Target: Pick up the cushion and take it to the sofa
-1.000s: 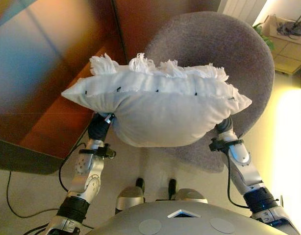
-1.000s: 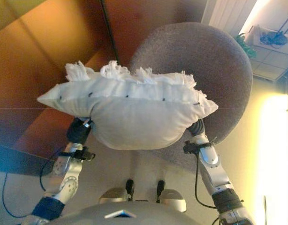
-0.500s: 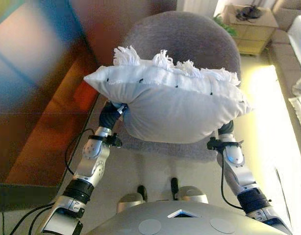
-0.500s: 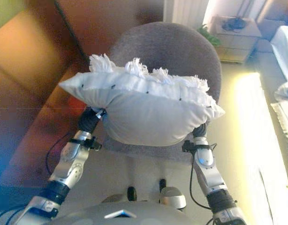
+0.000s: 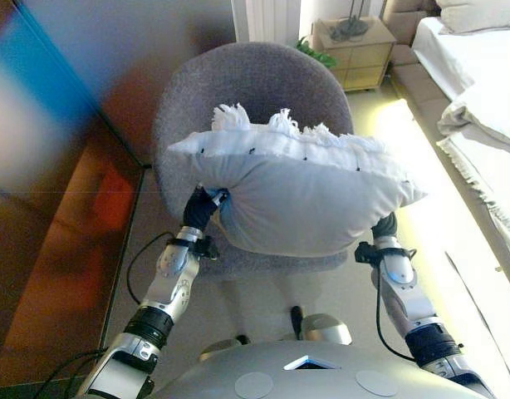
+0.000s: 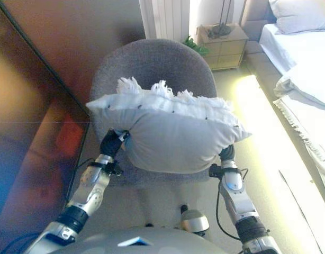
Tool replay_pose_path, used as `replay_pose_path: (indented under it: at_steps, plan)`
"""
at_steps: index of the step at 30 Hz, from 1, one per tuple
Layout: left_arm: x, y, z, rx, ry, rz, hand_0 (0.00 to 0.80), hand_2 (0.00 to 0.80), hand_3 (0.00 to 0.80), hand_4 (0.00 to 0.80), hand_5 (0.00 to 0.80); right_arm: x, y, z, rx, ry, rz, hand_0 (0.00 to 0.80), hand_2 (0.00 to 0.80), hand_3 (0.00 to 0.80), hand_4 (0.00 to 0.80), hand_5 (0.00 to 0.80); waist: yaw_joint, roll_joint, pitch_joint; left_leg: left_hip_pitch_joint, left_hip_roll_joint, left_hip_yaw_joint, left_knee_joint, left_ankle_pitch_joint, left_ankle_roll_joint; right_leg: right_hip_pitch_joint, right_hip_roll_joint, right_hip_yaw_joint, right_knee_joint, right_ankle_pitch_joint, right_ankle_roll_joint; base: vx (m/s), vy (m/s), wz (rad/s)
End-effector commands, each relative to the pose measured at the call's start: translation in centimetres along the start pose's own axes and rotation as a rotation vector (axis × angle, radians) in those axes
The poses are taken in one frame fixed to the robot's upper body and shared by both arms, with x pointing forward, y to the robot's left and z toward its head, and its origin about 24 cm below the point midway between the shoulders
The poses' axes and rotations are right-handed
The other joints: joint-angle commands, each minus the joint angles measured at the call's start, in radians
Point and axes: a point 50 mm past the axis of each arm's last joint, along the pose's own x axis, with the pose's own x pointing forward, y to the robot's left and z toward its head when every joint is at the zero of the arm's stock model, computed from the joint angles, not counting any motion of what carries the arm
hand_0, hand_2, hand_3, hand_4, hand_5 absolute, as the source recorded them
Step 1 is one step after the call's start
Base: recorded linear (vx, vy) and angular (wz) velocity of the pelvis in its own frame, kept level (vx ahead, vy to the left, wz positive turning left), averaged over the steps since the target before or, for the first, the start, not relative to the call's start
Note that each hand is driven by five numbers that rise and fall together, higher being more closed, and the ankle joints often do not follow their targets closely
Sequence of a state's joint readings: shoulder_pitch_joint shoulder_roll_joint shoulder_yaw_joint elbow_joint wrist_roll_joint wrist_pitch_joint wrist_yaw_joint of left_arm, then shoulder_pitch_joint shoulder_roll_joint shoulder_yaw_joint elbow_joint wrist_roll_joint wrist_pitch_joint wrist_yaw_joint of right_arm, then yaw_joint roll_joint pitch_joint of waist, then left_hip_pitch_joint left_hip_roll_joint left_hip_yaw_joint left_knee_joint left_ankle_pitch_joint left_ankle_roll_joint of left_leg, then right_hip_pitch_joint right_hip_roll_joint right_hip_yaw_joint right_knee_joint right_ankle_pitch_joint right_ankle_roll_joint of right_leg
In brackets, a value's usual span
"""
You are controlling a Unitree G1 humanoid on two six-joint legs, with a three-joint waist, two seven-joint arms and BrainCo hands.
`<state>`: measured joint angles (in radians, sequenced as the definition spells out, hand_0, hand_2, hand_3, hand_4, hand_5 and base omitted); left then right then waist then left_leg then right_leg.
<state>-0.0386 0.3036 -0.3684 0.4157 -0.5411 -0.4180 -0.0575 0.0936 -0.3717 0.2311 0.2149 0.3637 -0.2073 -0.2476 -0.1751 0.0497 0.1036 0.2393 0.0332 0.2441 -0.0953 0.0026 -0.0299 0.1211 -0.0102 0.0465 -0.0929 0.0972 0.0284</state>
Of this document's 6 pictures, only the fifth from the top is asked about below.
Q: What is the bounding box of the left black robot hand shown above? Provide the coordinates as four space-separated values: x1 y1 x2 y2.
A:
182 185 229 233

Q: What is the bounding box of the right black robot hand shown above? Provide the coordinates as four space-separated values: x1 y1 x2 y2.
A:
370 211 400 239

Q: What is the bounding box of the white fringed cushion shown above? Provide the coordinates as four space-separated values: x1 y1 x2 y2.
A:
166 102 430 259

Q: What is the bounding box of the right silver robot leg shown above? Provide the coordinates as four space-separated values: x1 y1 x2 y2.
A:
289 305 353 347

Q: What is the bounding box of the white fringed duvet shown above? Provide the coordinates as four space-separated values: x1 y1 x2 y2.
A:
435 76 510 236

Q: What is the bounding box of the grey fabric tub armchair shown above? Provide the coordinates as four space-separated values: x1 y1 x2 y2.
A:
152 41 356 280

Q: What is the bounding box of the silver robot torso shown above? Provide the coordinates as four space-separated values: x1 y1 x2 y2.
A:
149 340 488 399

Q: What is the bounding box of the beige nightstand with drawers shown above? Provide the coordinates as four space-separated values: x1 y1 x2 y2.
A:
311 16 398 93

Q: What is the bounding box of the white bed sheet mattress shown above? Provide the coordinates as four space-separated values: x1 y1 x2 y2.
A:
410 16 510 109

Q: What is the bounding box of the green potted plant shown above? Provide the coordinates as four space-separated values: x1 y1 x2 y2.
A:
295 36 338 71

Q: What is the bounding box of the white curtain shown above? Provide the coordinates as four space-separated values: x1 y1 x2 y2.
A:
231 0 302 46

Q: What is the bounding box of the table lamp with dark stand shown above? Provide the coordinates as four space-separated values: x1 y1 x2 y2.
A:
328 0 371 42

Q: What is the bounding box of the white bed pillow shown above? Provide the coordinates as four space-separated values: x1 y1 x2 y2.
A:
434 0 510 36

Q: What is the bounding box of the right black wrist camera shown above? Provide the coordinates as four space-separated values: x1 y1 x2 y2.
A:
354 241 379 264

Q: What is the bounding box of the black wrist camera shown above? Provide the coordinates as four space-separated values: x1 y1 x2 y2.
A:
354 241 379 264
194 235 221 261

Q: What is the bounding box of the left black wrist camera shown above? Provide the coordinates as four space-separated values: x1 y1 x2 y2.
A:
194 235 221 261

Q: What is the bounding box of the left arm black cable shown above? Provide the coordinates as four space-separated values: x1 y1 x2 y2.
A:
125 231 186 305

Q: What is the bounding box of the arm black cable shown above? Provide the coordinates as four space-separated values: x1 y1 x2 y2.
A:
125 231 186 305
375 248 419 359

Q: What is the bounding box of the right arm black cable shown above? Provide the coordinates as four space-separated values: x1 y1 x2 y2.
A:
375 248 419 359

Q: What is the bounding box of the beige upholstered bed frame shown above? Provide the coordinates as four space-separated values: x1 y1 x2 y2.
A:
381 0 510 317

